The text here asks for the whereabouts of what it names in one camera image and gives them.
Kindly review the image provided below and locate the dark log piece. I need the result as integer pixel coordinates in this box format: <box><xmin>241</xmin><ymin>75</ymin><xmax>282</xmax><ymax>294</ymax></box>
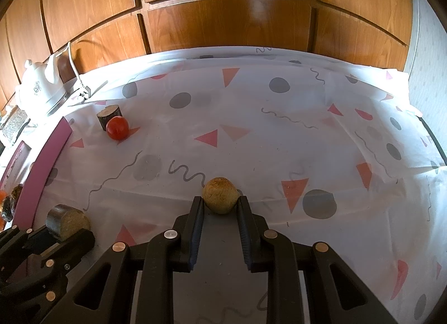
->
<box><xmin>46</xmin><ymin>204</ymin><xmax>91</xmax><ymax>242</ymax></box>

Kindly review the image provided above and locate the dark elongated avocado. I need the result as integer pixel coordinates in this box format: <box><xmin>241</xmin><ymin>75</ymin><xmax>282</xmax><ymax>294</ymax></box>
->
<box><xmin>1</xmin><ymin>184</ymin><xmax>23</xmax><ymax>223</ymax></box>

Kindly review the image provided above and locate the yellow-green round fruit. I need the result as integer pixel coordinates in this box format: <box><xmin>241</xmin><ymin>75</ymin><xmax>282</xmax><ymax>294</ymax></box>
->
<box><xmin>201</xmin><ymin>177</ymin><xmax>240</xmax><ymax>214</ymax></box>

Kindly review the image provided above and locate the red tomato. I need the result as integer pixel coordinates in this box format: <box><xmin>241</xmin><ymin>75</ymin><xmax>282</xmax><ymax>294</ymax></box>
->
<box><xmin>106</xmin><ymin>116</ymin><xmax>130</xmax><ymax>141</ymax></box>

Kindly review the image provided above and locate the orange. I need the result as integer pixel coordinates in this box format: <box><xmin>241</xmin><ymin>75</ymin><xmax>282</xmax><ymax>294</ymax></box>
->
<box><xmin>0</xmin><ymin>190</ymin><xmax>8</xmax><ymax>204</ymax></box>

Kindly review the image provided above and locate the pink rimmed white tray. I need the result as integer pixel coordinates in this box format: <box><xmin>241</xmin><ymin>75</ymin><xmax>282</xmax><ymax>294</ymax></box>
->
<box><xmin>1</xmin><ymin>117</ymin><xmax>72</xmax><ymax>229</ymax></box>

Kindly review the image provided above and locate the glittery tissue box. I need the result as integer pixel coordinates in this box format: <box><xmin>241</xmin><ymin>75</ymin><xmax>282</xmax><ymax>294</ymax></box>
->
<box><xmin>1</xmin><ymin>106</ymin><xmax>30</xmax><ymax>146</ymax></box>

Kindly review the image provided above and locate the patterned white tablecloth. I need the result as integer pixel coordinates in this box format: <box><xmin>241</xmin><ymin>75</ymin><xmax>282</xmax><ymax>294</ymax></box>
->
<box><xmin>33</xmin><ymin>47</ymin><xmax>446</xmax><ymax>323</ymax></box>

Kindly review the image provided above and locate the upright wooden log piece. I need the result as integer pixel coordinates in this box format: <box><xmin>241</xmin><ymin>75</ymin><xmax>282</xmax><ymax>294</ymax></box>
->
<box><xmin>96</xmin><ymin>105</ymin><xmax>122</xmax><ymax>131</ymax></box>

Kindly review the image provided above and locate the white ceramic electric kettle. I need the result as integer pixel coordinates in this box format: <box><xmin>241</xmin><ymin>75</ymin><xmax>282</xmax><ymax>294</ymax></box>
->
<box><xmin>17</xmin><ymin>55</ymin><xmax>66</xmax><ymax>119</ymax></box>

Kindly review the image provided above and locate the white kettle power cable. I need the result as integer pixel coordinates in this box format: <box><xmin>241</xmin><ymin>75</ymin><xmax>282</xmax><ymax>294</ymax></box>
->
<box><xmin>57</xmin><ymin>41</ymin><xmax>92</xmax><ymax>101</ymax></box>

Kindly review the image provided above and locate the wooden wall cabinet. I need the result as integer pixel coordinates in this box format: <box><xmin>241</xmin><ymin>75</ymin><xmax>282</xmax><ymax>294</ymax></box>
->
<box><xmin>1</xmin><ymin>0</ymin><xmax>413</xmax><ymax>105</ymax></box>

